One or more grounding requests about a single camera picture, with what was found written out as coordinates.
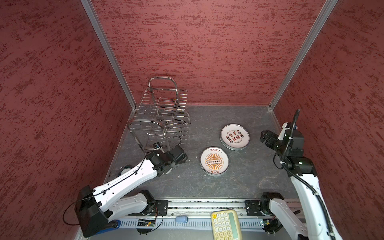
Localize white plate red pattern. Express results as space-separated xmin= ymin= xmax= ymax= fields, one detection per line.
xmin=220 ymin=124 xmax=250 ymax=151

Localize stainless steel dish rack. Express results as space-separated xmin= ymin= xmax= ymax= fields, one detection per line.
xmin=127 ymin=76 xmax=191 ymax=153

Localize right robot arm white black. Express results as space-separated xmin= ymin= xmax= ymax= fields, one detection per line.
xmin=260 ymin=128 xmax=342 ymax=240

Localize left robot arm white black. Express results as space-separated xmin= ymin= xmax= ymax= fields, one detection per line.
xmin=75 ymin=145 xmax=188 ymax=238

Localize round gauge on table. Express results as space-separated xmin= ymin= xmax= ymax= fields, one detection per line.
xmin=118 ymin=165 xmax=133 ymax=177

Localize light blue eraser block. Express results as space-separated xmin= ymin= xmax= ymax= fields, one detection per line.
xmin=175 ymin=216 xmax=188 ymax=223

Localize left small circuit board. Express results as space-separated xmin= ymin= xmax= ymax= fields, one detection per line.
xmin=138 ymin=219 xmax=156 ymax=228

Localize small circuit board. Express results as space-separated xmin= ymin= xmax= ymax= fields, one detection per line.
xmin=263 ymin=219 xmax=283 ymax=235
xmin=138 ymin=219 xmax=156 ymax=228

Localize yellow calculator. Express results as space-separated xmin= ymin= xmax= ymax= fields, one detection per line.
xmin=211 ymin=210 xmax=243 ymax=240

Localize right small circuit board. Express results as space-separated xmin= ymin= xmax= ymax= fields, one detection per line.
xmin=263 ymin=219 xmax=283 ymax=235

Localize blue black tool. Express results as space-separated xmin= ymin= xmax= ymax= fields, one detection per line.
xmin=97 ymin=220 xmax=121 ymax=234

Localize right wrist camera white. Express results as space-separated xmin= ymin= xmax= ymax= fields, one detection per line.
xmin=278 ymin=122 xmax=292 ymax=141

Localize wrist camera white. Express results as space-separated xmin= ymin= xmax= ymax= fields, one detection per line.
xmin=278 ymin=122 xmax=292 ymax=141
xmin=153 ymin=142 xmax=161 ymax=150

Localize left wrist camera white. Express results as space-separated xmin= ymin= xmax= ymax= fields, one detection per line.
xmin=153 ymin=142 xmax=161 ymax=150

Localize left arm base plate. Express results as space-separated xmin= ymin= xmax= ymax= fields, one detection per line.
xmin=147 ymin=200 xmax=169 ymax=216

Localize aluminium rail frame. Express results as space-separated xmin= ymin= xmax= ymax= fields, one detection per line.
xmin=128 ymin=199 xmax=277 ymax=228

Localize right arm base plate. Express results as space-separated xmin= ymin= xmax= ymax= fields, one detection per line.
xmin=245 ymin=200 xmax=263 ymax=217

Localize right corner aluminium post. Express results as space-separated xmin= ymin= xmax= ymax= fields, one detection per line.
xmin=269 ymin=0 xmax=338 ymax=111

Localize corner aluminium post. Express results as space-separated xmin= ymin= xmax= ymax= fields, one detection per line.
xmin=269 ymin=0 xmax=338 ymax=111
xmin=81 ymin=0 xmax=137 ymax=110

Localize left corner aluminium post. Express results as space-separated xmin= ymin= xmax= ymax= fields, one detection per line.
xmin=81 ymin=0 xmax=137 ymax=110

